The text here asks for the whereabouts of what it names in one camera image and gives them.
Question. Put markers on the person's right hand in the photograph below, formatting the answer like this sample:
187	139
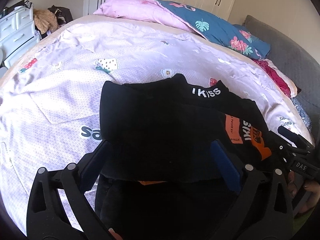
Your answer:
311	195

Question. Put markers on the pink pillow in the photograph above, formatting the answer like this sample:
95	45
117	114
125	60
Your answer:
140	10

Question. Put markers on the black shopping bag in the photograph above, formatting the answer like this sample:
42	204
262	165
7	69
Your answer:
17	7

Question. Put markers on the blue patterned pillow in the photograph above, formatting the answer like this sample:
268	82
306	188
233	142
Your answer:
302	112

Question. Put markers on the pink printed bedsheet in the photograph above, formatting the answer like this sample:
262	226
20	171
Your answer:
62	92

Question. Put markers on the white drawer cabinet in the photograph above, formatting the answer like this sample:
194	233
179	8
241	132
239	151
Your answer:
15	30

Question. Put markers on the grey padded headboard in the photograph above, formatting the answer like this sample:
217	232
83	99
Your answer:
295	55

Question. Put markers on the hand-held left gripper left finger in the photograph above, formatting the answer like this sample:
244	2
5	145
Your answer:
93	166

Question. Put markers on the red floral pillow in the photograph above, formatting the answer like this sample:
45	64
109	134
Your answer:
277	77

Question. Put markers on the black long-sleeve shirt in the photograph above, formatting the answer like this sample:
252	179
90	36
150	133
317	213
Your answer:
162	130

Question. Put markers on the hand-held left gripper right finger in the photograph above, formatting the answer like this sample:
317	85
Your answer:
227	168

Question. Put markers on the blue floral quilt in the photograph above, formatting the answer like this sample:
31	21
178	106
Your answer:
212	22

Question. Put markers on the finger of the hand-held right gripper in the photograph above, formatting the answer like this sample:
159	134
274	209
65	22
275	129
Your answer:
291	135
281	146

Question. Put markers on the brown crumpled cloth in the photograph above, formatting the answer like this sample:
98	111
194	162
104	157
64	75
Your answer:
46	20

